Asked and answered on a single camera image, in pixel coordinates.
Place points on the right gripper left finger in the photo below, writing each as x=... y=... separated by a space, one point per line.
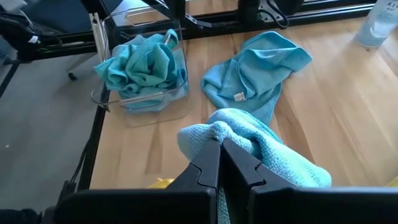
x=199 y=202

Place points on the silver aluminium bar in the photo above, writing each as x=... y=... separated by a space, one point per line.
x=98 y=37

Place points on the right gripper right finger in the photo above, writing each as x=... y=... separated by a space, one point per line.
x=280 y=205

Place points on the Febreze air freshener spray bottle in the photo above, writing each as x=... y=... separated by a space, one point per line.
x=376 y=21

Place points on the teal microfiber towel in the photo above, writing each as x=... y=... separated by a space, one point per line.
x=248 y=133
x=146 y=62
x=248 y=71
x=172 y=95

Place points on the clear plastic basket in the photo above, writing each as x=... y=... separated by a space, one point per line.
x=174 y=115

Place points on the black desk support bar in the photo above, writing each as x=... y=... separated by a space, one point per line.
x=18 y=37

